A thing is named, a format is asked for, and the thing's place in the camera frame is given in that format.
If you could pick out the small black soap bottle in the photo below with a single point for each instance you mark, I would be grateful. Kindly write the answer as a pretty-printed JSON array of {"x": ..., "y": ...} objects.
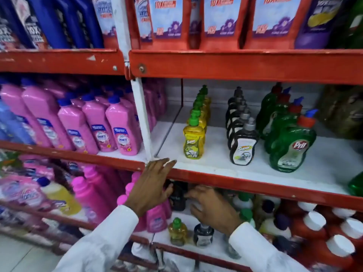
[{"x": 203, "y": 236}]

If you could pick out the pale bottle with navy cap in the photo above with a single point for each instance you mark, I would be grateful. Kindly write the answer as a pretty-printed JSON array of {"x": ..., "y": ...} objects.
[
  {"x": 266, "y": 208},
  {"x": 276, "y": 226}
]

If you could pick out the black dish soap bottle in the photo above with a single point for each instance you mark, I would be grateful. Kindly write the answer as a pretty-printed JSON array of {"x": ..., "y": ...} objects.
[
  {"x": 243, "y": 147},
  {"x": 236, "y": 126},
  {"x": 233, "y": 116},
  {"x": 231, "y": 109},
  {"x": 234, "y": 98}
]

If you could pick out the red metal shelf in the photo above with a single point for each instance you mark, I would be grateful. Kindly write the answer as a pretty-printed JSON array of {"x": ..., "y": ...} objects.
[
  {"x": 244, "y": 66},
  {"x": 56, "y": 220},
  {"x": 198, "y": 253},
  {"x": 62, "y": 60},
  {"x": 255, "y": 178},
  {"x": 85, "y": 159}
]

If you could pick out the person's left little finger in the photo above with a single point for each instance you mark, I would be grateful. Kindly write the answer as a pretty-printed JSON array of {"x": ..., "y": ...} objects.
[{"x": 148, "y": 169}]

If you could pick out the bright green bottle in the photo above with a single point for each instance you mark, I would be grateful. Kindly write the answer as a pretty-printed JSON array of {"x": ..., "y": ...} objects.
[{"x": 356, "y": 184}]

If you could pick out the person's right hand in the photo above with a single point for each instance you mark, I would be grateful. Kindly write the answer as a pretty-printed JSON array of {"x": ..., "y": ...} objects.
[{"x": 217, "y": 209}]

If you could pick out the green dish soap bottle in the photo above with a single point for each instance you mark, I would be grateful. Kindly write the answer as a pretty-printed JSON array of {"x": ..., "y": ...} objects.
[
  {"x": 279, "y": 121},
  {"x": 292, "y": 147},
  {"x": 270, "y": 117},
  {"x": 265, "y": 106}
]

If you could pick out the white shelf upright post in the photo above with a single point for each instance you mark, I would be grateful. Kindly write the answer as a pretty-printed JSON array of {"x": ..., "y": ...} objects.
[{"x": 140, "y": 110}]

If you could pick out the person's left thumb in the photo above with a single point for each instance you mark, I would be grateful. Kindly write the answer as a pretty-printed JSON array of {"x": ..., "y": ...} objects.
[{"x": 168, "y": 192}]

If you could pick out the dark green bottle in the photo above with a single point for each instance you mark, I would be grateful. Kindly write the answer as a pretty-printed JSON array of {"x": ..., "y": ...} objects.
[{"x": 354, "y": 22}]

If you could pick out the purple cleaner bottle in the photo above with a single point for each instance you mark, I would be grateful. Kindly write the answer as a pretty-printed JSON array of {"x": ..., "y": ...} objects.
[{"x": 320, "y": 22}]

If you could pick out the person's left forearm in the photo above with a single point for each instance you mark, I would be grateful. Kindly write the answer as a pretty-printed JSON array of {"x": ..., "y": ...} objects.
[{"x": 105, "y": 240}]

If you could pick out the group of tall pink bottles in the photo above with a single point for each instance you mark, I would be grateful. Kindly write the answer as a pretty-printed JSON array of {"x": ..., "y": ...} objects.
[{"x": 96, "y": 195}]

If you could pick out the person's left middle finger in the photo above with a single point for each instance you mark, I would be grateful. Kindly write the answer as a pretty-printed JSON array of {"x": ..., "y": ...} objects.
[{"x": 163, "y": 164}]

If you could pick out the olive green packets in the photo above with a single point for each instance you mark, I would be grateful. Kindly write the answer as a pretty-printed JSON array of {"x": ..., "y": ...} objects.
[{"x": 343, "y": 110}]

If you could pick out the pile of pink pouches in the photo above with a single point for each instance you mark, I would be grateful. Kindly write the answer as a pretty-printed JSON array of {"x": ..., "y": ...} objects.
[{"x": 25, "y": 184}]

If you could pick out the group of pink cleaner bottles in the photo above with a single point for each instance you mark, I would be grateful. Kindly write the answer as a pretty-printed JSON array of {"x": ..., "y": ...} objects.
[{"x": 85, "y": 121}]

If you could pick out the group of red white-capped bottles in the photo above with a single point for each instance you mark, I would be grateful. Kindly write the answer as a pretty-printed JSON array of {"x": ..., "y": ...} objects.
[{"x": 326, "y": 237}]

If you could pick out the row of red refill pouches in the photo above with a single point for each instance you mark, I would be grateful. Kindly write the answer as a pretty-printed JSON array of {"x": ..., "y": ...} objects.
[{"x": 221, "y": 19}]

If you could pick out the dark black bottle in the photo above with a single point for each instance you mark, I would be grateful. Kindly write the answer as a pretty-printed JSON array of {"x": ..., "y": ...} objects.
[{"x": 178, "y": 196}]

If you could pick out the row of yellow dish soap bottles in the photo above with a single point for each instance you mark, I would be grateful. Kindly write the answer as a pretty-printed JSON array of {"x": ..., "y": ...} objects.
[{"x": 195, "y": 135}]

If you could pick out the white bottle with green cap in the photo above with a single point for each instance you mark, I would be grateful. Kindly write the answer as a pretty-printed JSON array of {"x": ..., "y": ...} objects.
[
  {"x": 242, "y": 201},
  {"x": 247, "y": 216}
]

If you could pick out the person's right fingers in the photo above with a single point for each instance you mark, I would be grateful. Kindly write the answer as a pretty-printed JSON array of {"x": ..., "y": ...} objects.
[{"x": 197, "y": 199}]

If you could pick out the person's right forearm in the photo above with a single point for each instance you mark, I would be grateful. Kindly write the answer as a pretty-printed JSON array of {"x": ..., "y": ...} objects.
[{"x": 258, "y": 252}]

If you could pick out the yellow bottle with blue cap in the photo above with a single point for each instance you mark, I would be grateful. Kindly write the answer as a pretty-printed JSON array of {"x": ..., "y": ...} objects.
[{"x": 61, "y": 196}]

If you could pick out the row of blue cleaner bottles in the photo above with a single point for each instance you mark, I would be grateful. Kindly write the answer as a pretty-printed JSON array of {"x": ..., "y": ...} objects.
[{"x": 51, "y": 22}]

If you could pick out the small yellow soap bottle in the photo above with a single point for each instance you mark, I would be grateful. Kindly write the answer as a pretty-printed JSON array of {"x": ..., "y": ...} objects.
[{"x": 177, "y": 232}]

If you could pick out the person's left hand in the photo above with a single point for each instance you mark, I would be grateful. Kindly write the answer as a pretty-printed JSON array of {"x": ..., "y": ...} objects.
[{"x": 147, "y": 189}]

